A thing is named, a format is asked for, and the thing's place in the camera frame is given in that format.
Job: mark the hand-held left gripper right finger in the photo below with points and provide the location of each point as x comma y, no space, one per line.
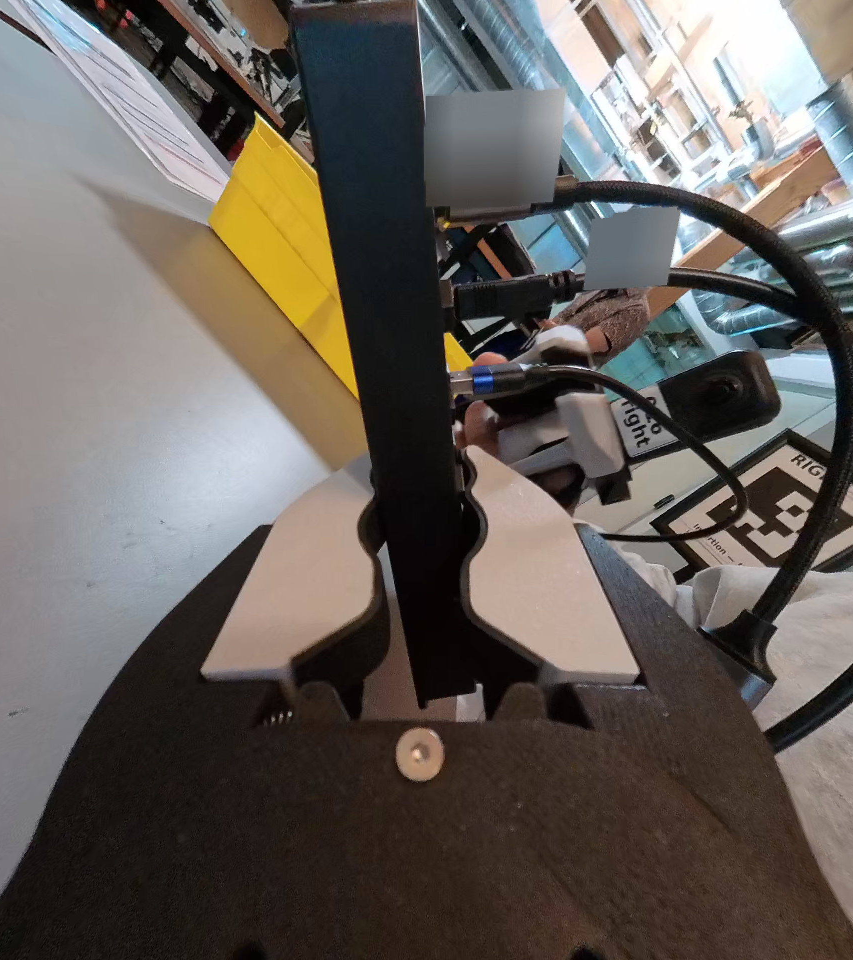
546,592

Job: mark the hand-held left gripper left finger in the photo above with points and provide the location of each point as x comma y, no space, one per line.
299,592

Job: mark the black usb hub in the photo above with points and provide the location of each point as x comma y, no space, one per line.
374,300

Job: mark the large yellow plastic bin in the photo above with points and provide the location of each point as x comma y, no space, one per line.
276,225

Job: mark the grey desk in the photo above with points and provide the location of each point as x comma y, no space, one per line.
96,487

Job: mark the person's right hand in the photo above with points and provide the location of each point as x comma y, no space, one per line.
483,426

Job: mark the black white marker sign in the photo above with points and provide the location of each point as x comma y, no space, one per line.
809,525

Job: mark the white paper sheet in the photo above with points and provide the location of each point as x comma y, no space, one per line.
134,112

